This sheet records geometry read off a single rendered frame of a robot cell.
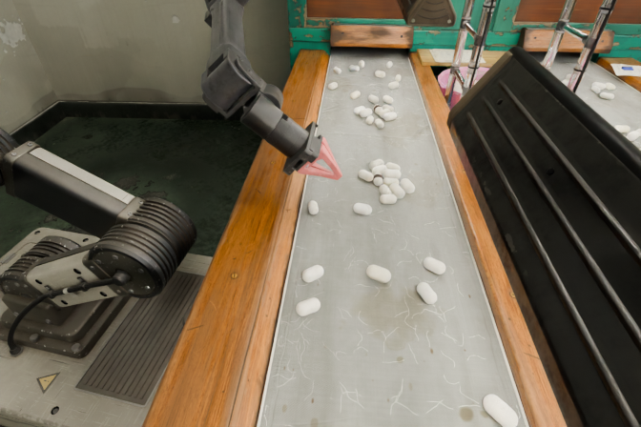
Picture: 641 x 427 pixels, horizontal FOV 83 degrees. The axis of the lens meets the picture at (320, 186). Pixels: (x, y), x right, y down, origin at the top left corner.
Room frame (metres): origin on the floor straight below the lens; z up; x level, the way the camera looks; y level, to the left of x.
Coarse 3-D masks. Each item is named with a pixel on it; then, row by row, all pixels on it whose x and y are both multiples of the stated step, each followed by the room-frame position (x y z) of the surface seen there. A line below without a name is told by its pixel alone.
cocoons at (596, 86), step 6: (594, 84) 1.11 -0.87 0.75; (600, 84) 1.10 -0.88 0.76; (606, 84) 1.11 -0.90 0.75; (612, 84) 1.10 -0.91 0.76; (594, 90) 1.07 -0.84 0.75; (612, 90) 1.09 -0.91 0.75; (606, 96) 1.03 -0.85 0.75; (612, 96) 1.02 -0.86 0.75; (618, 126) 0.83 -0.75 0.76; (624, 126) 0.82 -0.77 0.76; (624, 132) 0.82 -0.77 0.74; (630, 132) 0.80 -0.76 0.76; (636, 132) 0.79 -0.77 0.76; (630, 138) 0.78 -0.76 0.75
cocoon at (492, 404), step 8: (488, 400) 0.18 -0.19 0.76; (496, 400) 0.18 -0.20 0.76; (488, 408) 0.17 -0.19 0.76; (496, 408) 0.17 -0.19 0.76; (504, 408) 0.17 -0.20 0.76; (496, 416) 0.16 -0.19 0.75; (504, 416) 0.16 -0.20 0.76; (512, 416) 0.16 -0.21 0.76; (504, 424) 0.16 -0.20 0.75; (512, 424) 0.16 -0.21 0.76
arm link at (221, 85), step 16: (224, 0) 0.86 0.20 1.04; (240, 0) 0.90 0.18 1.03; (208, 16) 0.89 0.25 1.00; (224, 16) 0.76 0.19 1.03; (240, 16) 0.85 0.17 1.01; (224, 32) 0.69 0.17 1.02; (240, 32) 0.76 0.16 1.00; (224, 48) 0.61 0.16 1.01; (240, 48) 0.68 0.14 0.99; (208, 64) 0.61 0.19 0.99; (224, 64) 0.56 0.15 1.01; (208, 80) 0.55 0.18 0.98; (224, 80) 0.54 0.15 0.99; (240, 80) 0.54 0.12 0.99; (208, 96) 0.54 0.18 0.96; (224, 96) 0.54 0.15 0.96; (240, 96) 0.56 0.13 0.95
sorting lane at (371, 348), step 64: (384, 64) 1.34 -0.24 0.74; (320, 128) 0.85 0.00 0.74; (384, 128) 0.85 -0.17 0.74; (320, 192) 0.58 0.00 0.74; (448, 192) 0.58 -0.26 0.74; (320, 256) 0.41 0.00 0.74; (384, 256) 0.41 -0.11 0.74; (448, 256) 0.41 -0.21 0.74; (320, 320) 0.29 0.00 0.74; (384, 320) 0.29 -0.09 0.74; (448, 320) 0.29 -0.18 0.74; (320, 384) 0.20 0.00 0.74; (384, 384) 0.20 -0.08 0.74; (448, 384) 0.20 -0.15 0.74; (512, 384) 0.20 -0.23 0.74
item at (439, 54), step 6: (432, 54) 1.32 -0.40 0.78; (438, 54) 1.32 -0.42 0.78; (444, 54) 1.32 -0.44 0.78; (450, 54) 1.32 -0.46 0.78; (468, 54) 1.32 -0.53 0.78; (438, 60) 1.26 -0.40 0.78; (444, 60) 1.26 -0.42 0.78; (450, 60) 1.26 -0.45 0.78; (462, 60) 1.26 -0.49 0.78; (468, 60) 1.26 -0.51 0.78
